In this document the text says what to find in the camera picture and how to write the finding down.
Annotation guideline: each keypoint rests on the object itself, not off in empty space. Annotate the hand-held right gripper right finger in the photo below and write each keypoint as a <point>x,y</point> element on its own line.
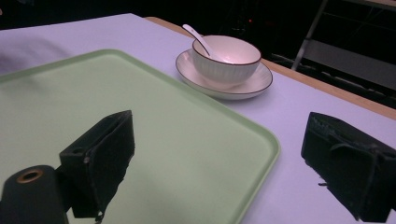
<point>345,161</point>

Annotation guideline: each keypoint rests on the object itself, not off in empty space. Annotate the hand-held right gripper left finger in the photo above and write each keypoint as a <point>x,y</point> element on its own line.
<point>102,161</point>

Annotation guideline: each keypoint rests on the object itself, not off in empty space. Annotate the white plate with dark rim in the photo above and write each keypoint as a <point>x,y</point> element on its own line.
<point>218,84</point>

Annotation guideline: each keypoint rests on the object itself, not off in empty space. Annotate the white ceramic spoon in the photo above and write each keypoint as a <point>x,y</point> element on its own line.
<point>199,39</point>

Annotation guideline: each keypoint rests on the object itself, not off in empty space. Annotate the white ribbed bowl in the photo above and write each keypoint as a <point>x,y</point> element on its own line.
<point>224,62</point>

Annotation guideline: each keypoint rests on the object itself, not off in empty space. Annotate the light green plastic tray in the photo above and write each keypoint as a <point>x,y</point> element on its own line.
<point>174,130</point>

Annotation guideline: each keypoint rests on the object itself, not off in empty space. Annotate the grey metal stand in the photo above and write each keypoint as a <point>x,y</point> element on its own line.
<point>342,46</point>

